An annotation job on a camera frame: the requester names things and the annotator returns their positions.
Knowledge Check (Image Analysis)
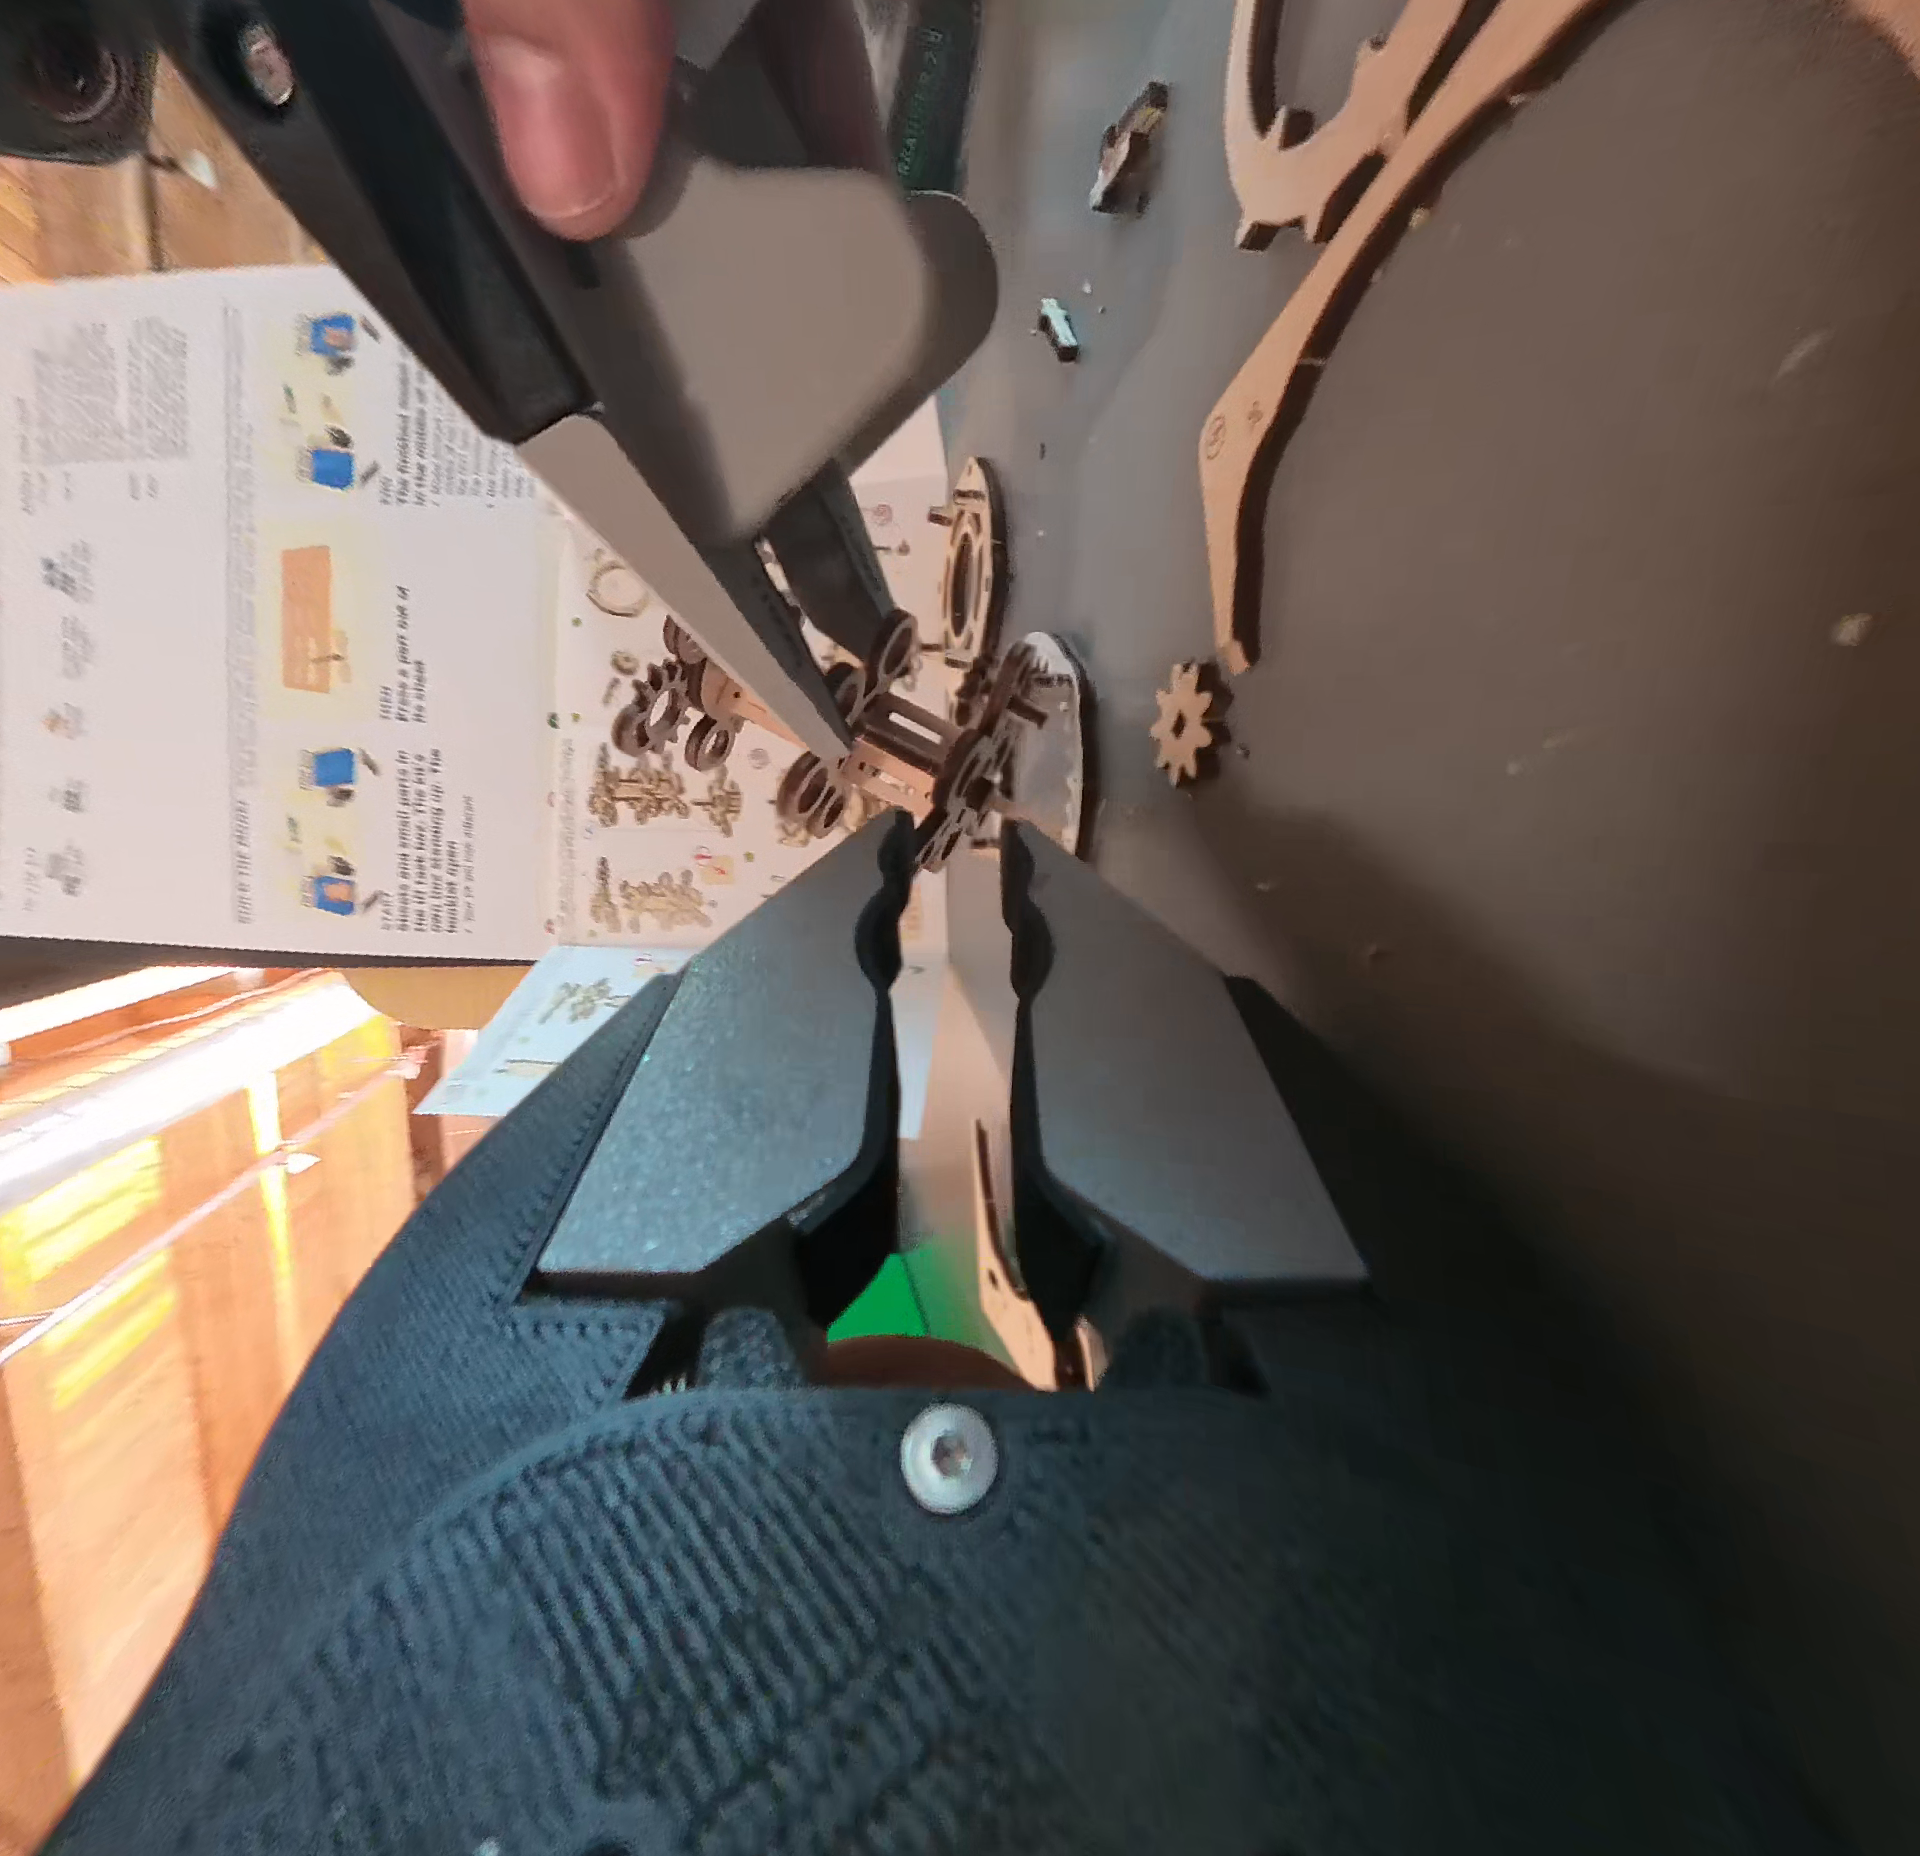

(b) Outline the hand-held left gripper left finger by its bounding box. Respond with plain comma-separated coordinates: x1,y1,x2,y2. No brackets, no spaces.
536,814,917,1331

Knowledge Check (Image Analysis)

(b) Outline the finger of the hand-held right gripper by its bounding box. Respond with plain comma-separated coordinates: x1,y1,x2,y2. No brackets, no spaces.
766,473,894,661
517,401,859,768

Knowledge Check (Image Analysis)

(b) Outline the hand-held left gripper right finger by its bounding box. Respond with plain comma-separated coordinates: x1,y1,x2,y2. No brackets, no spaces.
998,823,1371,1339

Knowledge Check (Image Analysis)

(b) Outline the wooden axle model assembly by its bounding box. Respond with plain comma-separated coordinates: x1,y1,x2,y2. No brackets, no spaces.
779,613,1086,875

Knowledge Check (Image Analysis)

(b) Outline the wooden ring gear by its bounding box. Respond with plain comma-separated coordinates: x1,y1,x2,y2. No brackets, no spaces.
981,632,1100,859

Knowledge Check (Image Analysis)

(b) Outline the small wooden gear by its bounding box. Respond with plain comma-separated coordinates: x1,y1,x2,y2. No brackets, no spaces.
1150,658,1236,797

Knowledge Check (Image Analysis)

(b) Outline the large wooden parts sheet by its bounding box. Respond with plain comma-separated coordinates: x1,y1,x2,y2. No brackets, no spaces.
1199,0,1920,683

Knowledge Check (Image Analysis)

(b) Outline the person's right hand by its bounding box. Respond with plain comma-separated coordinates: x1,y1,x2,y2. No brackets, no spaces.
453,0,988,244

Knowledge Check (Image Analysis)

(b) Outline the printed instruction booklet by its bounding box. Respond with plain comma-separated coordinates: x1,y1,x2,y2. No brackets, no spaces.
411,439,1023,1124

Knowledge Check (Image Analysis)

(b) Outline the white instruction sheet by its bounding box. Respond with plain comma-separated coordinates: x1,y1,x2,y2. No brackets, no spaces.
0,266,602,969

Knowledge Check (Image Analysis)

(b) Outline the small dark wooden part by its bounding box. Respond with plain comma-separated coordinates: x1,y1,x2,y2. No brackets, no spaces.
1088,82,1172,219

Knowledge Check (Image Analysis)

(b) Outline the curved wooden sheet offcut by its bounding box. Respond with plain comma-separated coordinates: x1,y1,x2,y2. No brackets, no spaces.
1222,0,1507,257

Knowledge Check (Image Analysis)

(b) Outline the round wooden frame part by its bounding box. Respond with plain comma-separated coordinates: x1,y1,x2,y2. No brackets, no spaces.
929,455,1013,677

